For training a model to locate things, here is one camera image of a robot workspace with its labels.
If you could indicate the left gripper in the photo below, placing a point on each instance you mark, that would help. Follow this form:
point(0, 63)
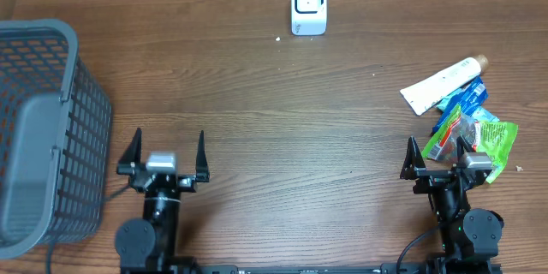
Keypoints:
point(188, 182)

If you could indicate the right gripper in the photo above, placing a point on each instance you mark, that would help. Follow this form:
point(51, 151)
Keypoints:
point(412, 168)

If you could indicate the light teal tissue pack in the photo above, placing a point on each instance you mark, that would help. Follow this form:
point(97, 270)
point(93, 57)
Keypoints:
point(480, 114)

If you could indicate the green snack bag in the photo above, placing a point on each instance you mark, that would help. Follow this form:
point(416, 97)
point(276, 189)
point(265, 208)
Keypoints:
point(493, 138)

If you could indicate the white tube gold cap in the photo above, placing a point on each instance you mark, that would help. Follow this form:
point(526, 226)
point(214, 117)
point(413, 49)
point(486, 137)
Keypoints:
point(423, 95)

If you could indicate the blue snack wrapper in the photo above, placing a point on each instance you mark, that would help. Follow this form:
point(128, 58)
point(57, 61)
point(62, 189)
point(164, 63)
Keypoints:
point(469, 98)

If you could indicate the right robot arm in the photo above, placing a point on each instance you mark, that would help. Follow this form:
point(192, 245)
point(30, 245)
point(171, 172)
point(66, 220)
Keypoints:
point(469, 236)

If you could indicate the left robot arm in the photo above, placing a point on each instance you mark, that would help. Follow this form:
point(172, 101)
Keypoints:
point(147, 244)

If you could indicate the white barcode scanner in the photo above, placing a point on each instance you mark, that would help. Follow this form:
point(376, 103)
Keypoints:
point(308, 17)

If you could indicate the grey plastic mesh basket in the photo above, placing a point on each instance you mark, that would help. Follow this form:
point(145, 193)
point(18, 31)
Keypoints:
point(55, 138)

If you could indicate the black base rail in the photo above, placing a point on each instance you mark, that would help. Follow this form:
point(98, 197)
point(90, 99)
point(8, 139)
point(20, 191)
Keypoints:
point(386, 268)

